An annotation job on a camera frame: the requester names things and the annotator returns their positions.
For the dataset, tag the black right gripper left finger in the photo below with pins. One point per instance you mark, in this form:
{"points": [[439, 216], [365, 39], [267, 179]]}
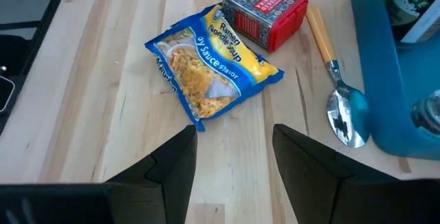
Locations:
{"points": [[137, 200]]}

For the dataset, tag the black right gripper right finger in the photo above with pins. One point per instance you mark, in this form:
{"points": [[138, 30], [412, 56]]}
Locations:
{"points": [[343, 200]]}

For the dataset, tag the clear glass spice jar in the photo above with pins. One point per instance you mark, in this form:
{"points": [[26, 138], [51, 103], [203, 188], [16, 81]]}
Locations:
{"points": [[428, 114]]}

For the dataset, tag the blue plastic bin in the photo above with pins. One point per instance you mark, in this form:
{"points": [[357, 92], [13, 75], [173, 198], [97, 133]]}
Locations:
{"points": [[388, 114]]}

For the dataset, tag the blue soy sauce ramen packet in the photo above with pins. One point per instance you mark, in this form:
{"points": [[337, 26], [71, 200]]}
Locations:
{"points": [[206, 66]]}

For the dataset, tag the red lidded paprika tin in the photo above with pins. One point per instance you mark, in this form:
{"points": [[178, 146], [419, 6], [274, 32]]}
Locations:
{"points": [[261, 14]]}

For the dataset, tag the black table-level camera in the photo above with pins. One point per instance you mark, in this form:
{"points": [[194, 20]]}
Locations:
{"points": [[5, 95]]}

